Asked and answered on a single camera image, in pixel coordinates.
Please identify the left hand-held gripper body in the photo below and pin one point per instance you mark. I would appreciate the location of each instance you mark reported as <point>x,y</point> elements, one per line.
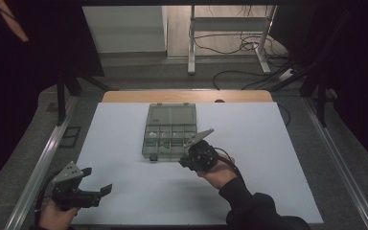
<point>65,195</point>

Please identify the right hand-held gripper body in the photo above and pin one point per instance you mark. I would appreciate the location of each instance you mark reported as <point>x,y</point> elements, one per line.
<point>202,156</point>

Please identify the clear grey plastic organizer box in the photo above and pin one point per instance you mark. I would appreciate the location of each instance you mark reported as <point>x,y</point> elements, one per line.
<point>169,121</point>

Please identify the person's left hand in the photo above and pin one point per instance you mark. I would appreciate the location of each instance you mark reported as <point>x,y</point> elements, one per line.
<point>56,218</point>

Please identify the person's right hand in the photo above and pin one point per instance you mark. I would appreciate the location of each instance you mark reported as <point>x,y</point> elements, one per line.
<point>222,174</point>

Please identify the small white part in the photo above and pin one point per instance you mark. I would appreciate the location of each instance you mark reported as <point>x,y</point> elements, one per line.
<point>164,134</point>
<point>152,134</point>

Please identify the white table cover sheet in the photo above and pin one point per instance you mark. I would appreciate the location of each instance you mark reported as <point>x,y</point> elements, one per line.
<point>262,134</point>

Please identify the black metal stand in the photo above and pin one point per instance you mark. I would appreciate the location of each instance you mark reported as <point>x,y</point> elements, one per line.
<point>322,102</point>
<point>61,102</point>

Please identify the dark curtain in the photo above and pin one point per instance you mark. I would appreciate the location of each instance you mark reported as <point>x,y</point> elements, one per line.
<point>357,80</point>
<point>19,96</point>

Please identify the white power strip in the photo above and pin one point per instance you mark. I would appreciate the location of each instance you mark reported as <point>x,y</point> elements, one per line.
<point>286,74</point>

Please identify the white cabinet panel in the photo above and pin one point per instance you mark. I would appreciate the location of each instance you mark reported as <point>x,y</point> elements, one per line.
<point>124,28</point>

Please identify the aluminium floor rail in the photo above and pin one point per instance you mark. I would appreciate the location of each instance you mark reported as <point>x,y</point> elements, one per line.
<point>338,159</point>
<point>41,166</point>

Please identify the black rectangular floor frame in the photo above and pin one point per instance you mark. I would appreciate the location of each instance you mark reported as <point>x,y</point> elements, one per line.
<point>70,136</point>

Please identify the white metal desk frame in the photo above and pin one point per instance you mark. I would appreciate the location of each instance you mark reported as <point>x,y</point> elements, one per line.
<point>191,48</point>

